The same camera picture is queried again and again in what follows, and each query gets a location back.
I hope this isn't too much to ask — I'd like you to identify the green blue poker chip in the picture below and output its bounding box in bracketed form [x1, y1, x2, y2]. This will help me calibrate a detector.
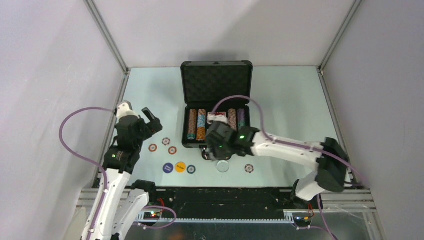
[186, 165, 196, 174]

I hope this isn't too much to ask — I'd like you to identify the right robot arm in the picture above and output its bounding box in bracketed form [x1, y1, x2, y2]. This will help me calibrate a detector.
[205, 121, 349, 209]

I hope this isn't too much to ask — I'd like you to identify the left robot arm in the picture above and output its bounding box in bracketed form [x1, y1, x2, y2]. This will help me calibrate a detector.
[81, 103, 163, 240]

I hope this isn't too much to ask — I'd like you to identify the red dice set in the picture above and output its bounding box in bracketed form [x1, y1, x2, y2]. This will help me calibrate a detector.
[207, 111, 227, 120]

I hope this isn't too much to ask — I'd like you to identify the clear dealer button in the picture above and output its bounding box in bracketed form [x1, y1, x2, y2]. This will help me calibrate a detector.
[216, 160, 230, 173]

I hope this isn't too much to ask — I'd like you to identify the white red poker chip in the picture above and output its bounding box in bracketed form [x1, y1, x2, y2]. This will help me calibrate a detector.
[162, 137, 171, 146]

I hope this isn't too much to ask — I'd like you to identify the orange poker chip at edge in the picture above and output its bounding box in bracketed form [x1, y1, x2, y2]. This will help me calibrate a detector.
[148, 144, 158, 152]

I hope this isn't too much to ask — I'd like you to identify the pink brown chip stack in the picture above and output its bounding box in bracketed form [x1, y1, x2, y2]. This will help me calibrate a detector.
[228, 108, 238, 131]

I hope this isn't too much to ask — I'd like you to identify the blue orange chip stack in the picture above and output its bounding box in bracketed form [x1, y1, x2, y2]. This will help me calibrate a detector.
[196, 109, 207, 141]

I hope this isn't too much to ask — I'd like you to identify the purple green chip stack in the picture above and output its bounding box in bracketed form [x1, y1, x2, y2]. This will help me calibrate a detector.
[237, 108, 246, 129]

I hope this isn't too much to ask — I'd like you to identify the brown white poker chip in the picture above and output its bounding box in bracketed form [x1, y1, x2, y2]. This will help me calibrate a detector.
[244, 164, 254, 174]

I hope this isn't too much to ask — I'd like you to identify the blue small blind button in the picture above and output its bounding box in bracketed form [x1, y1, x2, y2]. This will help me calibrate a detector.
[162, 162, 175, 174]

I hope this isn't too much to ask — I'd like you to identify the yellow big blind button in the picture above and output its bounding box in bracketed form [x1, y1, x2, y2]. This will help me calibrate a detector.
[175, 161, 187, 173]

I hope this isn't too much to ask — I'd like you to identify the black poker case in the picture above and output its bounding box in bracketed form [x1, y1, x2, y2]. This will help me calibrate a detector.
[180, 60, 254, 161]

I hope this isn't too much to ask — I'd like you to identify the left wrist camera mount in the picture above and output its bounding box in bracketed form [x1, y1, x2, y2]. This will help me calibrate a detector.
[115, 100, 139, 121]

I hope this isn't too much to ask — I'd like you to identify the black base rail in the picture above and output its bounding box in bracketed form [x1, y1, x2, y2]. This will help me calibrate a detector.
[145, 186, 324, 220]

